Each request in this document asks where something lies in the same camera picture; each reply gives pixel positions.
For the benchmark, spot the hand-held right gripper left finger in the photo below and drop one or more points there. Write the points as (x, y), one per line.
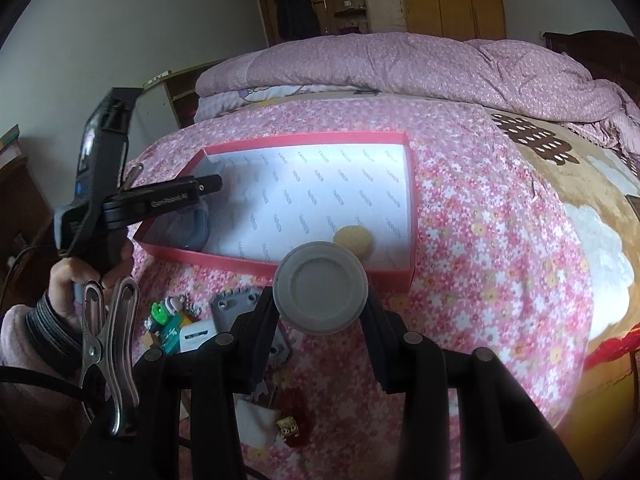
(260, 322)

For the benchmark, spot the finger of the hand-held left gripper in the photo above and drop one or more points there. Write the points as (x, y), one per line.
(165, 200)

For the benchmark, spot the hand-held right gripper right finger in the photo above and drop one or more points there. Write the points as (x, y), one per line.
(378, 325)

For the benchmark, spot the blue curved plastic piece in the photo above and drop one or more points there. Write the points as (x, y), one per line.
(198, 227)

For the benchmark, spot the pink white cardboard box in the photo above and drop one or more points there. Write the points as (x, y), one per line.
(300, 270)

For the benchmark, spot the white bottle with orange label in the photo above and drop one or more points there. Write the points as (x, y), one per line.
(320, 287)

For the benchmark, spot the green printed tube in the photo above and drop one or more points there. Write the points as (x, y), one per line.
(170, 342)

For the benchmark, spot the green toy figure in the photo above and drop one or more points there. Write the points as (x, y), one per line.
(161, 313)

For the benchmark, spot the person's left forearm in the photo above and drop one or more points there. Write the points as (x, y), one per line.
(30, 332)

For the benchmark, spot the person's left hand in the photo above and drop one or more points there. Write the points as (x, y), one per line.
(65, 282)

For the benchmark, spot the pale blue plastic piece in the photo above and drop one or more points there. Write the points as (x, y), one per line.
(167, 230)

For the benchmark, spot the dark red object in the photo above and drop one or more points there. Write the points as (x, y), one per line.
(296, 402)

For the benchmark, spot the yellow round lid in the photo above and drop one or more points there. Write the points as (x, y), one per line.
(352, 241)

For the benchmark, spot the brown wooden desk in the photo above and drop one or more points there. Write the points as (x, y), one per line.
(20, 200)

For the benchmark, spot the wooden bedside cabinet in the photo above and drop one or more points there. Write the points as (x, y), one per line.
(182, 95)

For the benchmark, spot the small yellow toy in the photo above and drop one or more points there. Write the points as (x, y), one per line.
(288, 429)

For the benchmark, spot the metal spring clamp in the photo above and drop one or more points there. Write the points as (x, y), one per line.
(112, 350)

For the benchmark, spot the pink floral bedsheet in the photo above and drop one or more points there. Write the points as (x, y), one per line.
(475, 210)

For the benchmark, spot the brown printed blanket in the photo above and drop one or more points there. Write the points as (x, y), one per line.
(590, 240)

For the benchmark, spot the dark hanging coat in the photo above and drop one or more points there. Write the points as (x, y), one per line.
(296, 10)

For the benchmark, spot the pink quilt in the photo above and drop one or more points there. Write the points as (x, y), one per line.
(400, 65)

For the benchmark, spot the dark wooden headboard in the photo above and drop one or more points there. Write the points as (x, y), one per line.
(600, 55)

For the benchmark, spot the grey plastic bracket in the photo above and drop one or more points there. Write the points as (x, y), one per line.
(227, 305)

